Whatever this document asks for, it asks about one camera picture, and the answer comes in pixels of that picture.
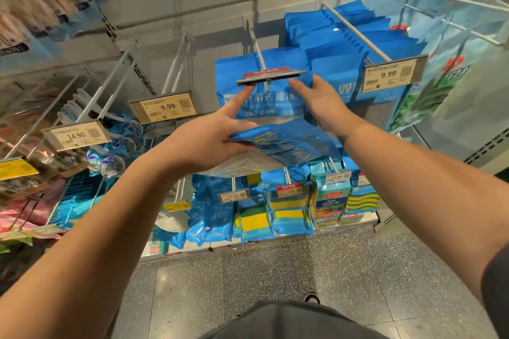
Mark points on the bright yellow price tag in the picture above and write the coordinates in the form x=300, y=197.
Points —
x=17, y=169

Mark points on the pink goods pile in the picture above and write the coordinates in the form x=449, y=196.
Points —
x=24, y=223

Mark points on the person's grey trousers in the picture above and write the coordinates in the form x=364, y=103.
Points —
x=294, y=323

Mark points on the clear packets with green print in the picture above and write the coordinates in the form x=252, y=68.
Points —
x=437, y=88

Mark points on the person's left hand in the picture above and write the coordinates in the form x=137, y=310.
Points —
x=207, y=140

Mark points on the blue steel-cloth packets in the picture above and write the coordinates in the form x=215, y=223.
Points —
x=334, y=33

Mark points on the red white price tag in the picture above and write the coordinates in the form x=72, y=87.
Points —
x=270, y=76

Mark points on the yellow green sponge packets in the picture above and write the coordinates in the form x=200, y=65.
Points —
x=254, y=223

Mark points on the metal peg hook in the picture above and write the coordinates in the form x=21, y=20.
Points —
x=176, y=64
x=103, y=84
x=256, y=45
x=358, y=31

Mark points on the person's dark right sleeve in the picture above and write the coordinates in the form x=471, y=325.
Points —
x=497, y=295

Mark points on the blue cloth packets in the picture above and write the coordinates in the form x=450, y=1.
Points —
x=274, y=58

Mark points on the person's right forearm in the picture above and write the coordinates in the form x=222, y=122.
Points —
x=429, y=192

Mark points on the blue cloth packet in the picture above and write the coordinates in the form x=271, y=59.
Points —
x=294, y=144

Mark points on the yellowish price tag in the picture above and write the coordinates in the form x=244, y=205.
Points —
x=394, y=74
x=75, y=135
x=165, y=107

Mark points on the teal cloth packets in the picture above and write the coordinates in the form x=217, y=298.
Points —
x=87, y=192

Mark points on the striped sponge packets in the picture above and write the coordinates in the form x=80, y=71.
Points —
x=350, y=201

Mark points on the person's right hand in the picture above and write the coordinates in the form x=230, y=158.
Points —
x=330, y=108

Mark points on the blue glove packets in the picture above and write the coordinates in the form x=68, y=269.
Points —
x=203, y=227

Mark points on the person's black shoe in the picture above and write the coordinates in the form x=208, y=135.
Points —
x=312, y=298

